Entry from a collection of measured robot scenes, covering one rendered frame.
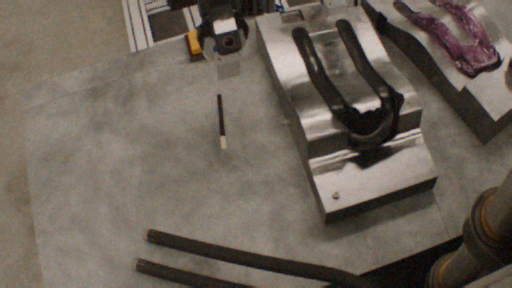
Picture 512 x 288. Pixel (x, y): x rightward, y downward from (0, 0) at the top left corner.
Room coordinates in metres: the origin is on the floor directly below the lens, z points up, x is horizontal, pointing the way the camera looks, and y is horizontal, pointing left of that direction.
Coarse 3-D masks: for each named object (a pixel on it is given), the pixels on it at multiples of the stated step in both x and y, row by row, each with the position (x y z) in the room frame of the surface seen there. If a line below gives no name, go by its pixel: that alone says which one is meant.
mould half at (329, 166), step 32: (352, 0) 1.04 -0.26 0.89; (256, 32) 0.99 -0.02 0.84; (288, 32) 0.94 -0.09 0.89; (320, 32) 0.94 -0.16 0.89; (288, 64) 0.85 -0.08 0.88; (352, 64) 0.84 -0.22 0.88; (384, 64) 0.84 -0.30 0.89; (288, 96) 0.75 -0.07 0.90; (320, 96) 0.74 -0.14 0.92; (352, 96) 0.73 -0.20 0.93; (416, 96) 0.71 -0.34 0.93; (320, 128) 0.65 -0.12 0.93; (416, 128) 0.68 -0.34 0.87; (320, 160) 0.62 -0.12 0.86; (352, 160) 0.62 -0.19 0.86; (384, 160) 0.61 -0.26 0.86; (416, 160) 0.60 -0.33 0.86; (320, 192) 0.55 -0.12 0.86; (352, 192) 0.55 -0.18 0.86; (384, 192) 0.54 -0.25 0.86; (416, 192) 0.55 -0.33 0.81
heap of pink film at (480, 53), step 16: (416, 16) 0.99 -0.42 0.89; (432, 16) 0.97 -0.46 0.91; (464, 16) 0.97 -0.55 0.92; (432, 32) 0.92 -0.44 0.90; (448, 32) 0.92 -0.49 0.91; (480, 32) 0.93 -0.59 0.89; (448, 48) 0.88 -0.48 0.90; (464, 48) 0.88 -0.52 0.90; (480, 48) 0.88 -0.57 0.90; (464, 64) 0.83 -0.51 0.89; (480, 64) 0.83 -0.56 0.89
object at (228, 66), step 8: (216, 56) 0.83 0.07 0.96; (224, 56) 0.83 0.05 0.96; (232, 56) 0.82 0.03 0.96; (216, 64) 0.81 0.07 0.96; (224, 64) 0.81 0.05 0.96; (232, 64) 0.81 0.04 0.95; (216, 72) 0.81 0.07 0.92; (224, 72) 0.81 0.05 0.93; (232, 72) 0.81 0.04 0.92; (240, 72) 0.81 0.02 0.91
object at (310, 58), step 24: (336, 24) 0.96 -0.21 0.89; (312, 48) 0.89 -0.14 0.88; (360, 48) 0.89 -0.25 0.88; (312, 72) 0.83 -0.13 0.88; (360, 72) 0.81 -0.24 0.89; (336, 96) 0.74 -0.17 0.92; (384, 96) 0.73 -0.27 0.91; (360, 120) 0.67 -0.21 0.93; (384, 120) 0.69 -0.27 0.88; (360, 144) 0.63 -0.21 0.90
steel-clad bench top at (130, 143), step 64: (128, 64) 0.96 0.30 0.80; (192, 64) 0.94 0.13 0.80; (256, 64) 0.92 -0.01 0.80; (64, 128) 0.79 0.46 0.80; (128, 128) 0.77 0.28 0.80; (192, 128) 0.76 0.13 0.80; (256, 128) 0.75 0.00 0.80; (448, 128) 0.71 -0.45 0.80; (64, 192) 0.62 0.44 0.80; (128, 192) 0.61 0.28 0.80; (192, 192) 0.60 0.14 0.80; (256, 192) 0.59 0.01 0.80; (448, 192) 0.55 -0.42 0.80; (64, 256) 0.46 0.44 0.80; (128, 256) 0.46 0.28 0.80; (192, 256) 0.46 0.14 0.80; (320, 256) 0.44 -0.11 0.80; (384, 256) 0.42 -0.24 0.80
